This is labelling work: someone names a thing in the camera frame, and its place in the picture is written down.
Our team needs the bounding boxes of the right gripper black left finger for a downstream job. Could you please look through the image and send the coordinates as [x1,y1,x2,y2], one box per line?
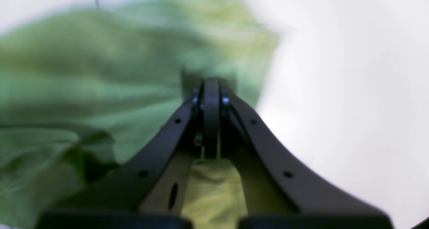
[36,81,203,229]

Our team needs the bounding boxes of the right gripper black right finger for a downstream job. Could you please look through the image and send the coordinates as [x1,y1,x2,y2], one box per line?
[219,80,393,229]

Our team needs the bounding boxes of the green t-shirt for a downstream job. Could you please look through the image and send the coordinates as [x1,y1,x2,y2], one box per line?
[1,0,280,229]

